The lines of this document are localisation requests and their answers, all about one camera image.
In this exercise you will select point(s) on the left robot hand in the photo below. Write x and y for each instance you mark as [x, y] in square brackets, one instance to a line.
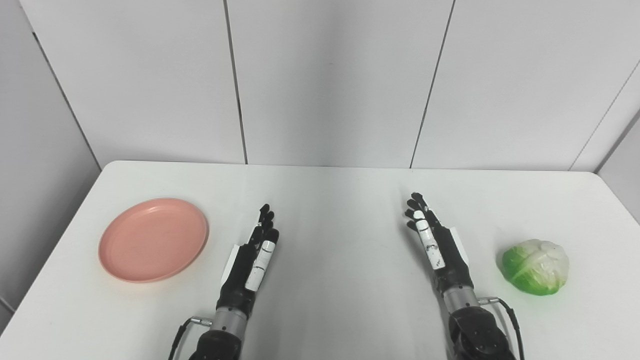
[245, 272]

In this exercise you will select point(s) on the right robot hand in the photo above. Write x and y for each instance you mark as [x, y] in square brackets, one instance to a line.
[447, 255]

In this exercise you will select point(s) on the green white cabbage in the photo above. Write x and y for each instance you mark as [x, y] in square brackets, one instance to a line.
[534, 266]

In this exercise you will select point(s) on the pink round plate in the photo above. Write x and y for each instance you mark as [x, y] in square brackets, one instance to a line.
[153, 240]

